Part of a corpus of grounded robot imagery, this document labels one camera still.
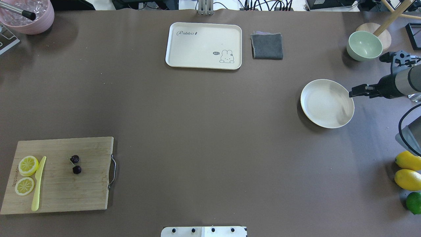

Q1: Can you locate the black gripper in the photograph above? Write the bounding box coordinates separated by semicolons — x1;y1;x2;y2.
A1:
349;74;399;99

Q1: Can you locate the round cream plate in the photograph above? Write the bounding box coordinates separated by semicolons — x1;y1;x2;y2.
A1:
300;79;355;129

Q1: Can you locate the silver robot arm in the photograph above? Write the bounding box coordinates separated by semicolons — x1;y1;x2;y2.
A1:
349;65;421;156

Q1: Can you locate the mirrored glass tray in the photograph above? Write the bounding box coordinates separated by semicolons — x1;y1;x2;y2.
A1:
405;23;421;50

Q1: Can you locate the cream rabbit tray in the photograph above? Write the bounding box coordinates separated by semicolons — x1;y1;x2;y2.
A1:
165;22;242;70

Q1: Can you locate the dark red cherry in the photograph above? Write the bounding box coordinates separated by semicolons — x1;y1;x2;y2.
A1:
70;155;80;164
72;165;82;174

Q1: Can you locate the mint green bowl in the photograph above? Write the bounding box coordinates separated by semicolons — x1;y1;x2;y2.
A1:
346;31;383;62

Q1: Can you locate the yellow lemon right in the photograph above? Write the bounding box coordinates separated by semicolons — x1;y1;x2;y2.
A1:
394;150;421;171

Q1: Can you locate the yellow lemon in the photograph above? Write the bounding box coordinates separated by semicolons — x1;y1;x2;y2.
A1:
394;150;421;171
394;169;421;192

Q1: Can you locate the yellow lemon left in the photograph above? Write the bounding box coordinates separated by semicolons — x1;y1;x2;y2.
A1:
394;169;421;192

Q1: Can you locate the folded grey cloth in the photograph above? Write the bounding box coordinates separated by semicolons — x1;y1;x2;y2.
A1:
251;31;283;60

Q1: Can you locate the green lime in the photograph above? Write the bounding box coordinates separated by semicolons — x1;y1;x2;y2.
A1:
406;192;421;215

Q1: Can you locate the wooden cutting board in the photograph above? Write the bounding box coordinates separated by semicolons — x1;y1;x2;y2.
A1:
1;137;114;215

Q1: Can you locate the pink mixing bowl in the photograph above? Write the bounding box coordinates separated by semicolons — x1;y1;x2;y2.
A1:
0;0;55;35

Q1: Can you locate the lemon slice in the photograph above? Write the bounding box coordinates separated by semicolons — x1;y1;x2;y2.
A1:
15;177;36;196
18;156;39;177

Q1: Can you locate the yellow plastic knife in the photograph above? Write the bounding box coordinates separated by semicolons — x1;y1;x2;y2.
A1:
31;156;47;212

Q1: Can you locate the white cup rack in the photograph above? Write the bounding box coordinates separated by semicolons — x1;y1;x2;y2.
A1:
0;23;20;55

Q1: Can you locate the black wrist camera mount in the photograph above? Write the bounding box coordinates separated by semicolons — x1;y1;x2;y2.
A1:
379;50;421;67

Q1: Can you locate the aluminium frame post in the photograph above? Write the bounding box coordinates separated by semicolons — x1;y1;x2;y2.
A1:
197;0;214;15

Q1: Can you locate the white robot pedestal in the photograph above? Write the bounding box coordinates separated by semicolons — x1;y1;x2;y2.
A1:
161;225;248;237

